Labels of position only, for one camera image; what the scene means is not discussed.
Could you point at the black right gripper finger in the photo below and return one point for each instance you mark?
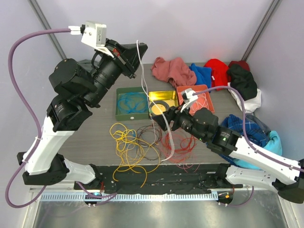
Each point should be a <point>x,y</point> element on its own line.
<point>173,110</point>
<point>163,120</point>

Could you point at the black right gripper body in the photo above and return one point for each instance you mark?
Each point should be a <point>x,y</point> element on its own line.
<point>185,121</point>

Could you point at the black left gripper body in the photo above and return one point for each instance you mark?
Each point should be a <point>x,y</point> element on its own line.
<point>105,74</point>

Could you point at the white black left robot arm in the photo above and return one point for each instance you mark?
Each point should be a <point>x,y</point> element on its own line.
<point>78,90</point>

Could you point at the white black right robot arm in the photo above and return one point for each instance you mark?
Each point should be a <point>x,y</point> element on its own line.
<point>277,173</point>

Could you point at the yellow metal tin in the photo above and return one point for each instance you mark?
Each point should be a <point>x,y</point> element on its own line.
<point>161,101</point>

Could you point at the grey green cloth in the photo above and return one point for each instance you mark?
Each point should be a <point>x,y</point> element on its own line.
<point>86,64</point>

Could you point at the orange plastic tray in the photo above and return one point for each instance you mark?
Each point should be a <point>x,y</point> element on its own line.
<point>203,101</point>

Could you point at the green plastic tray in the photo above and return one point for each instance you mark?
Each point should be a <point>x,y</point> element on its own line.
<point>131,104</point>

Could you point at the pink cloth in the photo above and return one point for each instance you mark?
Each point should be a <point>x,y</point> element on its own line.
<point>176,72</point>

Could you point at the blue plaid cloth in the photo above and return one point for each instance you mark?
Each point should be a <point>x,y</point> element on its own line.
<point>254,132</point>

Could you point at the black cloth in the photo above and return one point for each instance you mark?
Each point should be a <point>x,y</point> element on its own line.
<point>242,80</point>

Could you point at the grey denim cloth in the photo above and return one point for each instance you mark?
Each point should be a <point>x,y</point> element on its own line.
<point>262,125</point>

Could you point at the dark red cloth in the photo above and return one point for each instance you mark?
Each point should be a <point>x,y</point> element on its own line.
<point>241,63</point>

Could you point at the light blue cloth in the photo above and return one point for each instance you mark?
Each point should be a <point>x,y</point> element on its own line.
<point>270,142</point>

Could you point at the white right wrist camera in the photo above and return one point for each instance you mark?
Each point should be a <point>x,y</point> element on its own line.
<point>189,97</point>

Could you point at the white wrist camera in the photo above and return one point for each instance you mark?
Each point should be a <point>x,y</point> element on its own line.
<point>93,35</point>
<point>189,97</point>

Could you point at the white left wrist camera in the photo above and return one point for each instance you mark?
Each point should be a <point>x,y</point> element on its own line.
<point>93,35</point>

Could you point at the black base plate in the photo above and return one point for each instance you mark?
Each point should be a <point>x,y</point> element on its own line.
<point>165,179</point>

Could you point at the white slotted cable duct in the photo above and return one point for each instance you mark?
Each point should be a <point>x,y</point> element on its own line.
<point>82,196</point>

